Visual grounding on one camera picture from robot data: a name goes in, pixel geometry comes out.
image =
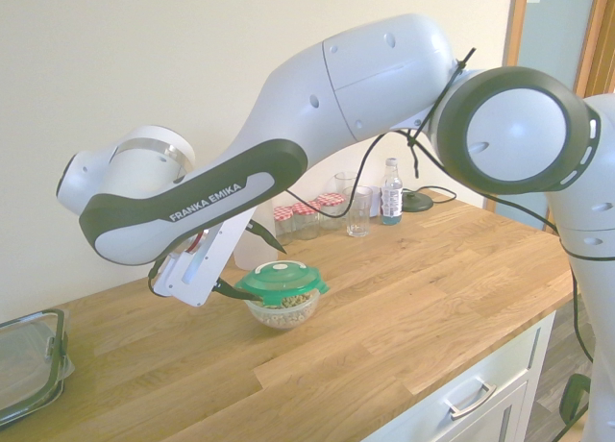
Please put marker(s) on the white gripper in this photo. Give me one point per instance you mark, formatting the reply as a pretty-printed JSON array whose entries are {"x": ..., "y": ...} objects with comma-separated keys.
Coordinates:
[{"x": 211, "y": 269}]

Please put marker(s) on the green round container lid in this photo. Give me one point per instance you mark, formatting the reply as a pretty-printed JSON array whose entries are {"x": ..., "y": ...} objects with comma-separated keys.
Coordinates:
[{"x": 283, "y": 281}]

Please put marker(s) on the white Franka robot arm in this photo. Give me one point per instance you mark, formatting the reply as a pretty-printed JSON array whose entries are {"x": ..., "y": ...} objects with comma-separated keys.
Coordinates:
[{"x": 375, "y": 77}]

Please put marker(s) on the glass jar red checkered lid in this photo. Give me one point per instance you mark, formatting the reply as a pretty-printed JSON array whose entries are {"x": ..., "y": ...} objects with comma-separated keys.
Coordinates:
[
  {"x": 305, "y": 221},
  {"x": 331, "y": 213},
  {"x": 283, "y": 226}
]

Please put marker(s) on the clear bowl of cereal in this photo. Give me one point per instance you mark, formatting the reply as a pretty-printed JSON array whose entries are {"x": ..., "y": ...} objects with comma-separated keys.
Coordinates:
[{"x": 283, "y": 316}]

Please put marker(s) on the faceted clear drinking glass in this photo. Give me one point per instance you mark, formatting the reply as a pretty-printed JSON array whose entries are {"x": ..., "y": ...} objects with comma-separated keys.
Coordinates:
[{"x": 359, "y": 216}]

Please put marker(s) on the hint water bottle blue liquid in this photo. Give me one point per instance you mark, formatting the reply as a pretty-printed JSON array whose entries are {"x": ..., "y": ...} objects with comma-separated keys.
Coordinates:
[{"x": 391, "y": 197}]

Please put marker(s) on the black kettle base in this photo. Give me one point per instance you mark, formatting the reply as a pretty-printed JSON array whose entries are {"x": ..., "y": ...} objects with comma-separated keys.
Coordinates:
[{"x": 417, "y": 204}]

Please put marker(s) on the white cabinet front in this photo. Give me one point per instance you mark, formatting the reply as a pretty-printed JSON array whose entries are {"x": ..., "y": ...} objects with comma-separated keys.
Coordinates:
[{"x": 480, "y": 365}]

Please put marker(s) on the dark green curved bar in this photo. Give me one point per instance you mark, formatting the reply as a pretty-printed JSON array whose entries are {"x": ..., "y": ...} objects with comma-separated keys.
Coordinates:
[{"x": 574, "y": 399}]

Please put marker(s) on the wooden door with glass panel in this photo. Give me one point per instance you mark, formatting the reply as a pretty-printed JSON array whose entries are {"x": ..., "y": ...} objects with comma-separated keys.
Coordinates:
[{"x": 514, "y": 19}]

